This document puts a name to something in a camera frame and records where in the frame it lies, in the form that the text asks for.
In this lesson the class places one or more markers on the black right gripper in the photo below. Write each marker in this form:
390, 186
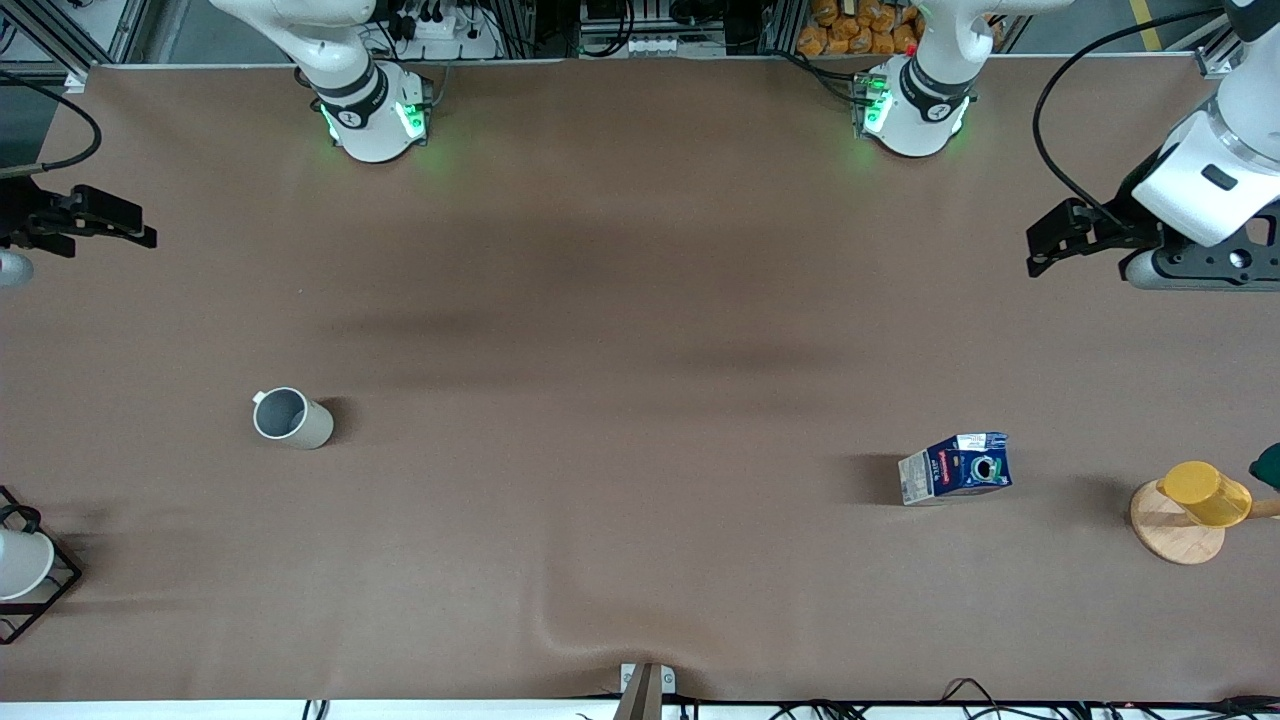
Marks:
22, 214

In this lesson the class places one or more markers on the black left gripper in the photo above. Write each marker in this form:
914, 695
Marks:
1133, 217

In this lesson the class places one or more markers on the light grey ribbed mug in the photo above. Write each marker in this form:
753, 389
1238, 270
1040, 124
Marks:
300, 420

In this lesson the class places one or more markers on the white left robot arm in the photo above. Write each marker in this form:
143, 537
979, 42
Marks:
930, 105

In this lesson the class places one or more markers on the blue white milk carton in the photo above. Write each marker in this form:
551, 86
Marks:
955, 472

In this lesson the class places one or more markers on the yellow plastic cup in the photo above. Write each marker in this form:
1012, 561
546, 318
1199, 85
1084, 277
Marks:
1205, 492

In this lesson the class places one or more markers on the white cup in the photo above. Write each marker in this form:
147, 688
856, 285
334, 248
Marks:
20, 563

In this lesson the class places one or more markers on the pile of orange bread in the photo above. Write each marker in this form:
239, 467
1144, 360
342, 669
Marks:
860, 28

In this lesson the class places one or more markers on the dark green object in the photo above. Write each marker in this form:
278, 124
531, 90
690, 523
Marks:
1268, 467

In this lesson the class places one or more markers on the round wooden board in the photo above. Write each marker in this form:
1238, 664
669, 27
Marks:
1175, 535

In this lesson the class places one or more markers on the white power strip with plugs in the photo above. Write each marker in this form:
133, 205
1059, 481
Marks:
440, 25

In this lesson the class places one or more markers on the brown table cover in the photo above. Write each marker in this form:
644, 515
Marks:
640, 350

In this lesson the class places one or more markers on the long white power strip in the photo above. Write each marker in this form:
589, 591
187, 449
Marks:
655, 45

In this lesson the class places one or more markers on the aluminium frame profile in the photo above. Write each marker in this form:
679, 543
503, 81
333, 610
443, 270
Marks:
70, 30

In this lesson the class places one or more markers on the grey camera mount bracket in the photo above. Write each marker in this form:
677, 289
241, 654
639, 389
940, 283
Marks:
645, 690

